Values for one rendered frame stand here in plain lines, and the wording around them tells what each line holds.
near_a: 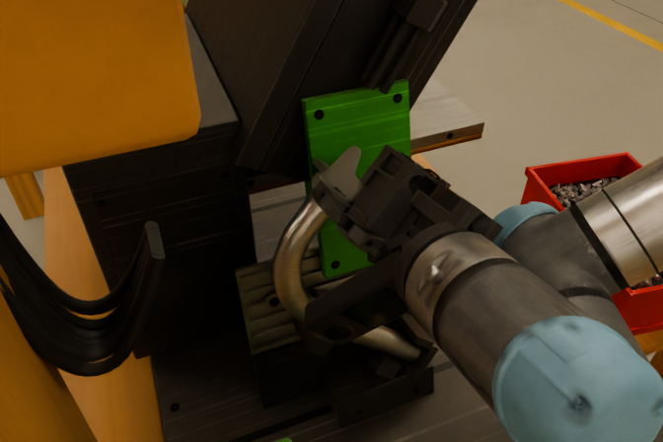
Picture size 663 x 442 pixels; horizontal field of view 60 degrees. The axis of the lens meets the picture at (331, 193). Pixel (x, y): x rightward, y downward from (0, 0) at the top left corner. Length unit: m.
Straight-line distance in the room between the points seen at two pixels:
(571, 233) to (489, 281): 0.14
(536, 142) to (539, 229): 2.41
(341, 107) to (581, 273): 0.27
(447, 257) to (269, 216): 0.64
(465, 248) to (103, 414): 0.58
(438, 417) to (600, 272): 0.36
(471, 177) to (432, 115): 1.77
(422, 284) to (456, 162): 2.29
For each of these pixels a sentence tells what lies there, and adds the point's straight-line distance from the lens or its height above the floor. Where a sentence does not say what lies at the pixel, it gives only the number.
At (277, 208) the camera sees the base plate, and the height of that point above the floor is 0.90.
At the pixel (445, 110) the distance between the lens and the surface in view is 0.84.
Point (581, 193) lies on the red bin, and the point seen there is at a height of 0.87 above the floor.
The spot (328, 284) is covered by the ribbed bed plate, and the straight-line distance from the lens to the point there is 0.68.
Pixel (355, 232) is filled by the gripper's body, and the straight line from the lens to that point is 0.45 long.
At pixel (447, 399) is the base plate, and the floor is 0.90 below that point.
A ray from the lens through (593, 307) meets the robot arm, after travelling 0.44.
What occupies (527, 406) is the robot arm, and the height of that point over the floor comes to 1.31.
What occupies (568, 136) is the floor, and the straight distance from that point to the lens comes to 2.99.
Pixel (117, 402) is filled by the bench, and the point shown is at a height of 0.88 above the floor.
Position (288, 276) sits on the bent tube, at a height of 1.12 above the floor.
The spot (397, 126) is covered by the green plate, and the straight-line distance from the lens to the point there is 0.61.
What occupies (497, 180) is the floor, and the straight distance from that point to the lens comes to 2.60.
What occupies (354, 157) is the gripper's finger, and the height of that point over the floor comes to 1.25.
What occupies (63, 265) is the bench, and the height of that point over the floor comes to 0.88.
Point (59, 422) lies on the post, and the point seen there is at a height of 1.16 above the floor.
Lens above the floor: 1.56
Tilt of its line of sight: 40 degrees down
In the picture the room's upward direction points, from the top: straight up
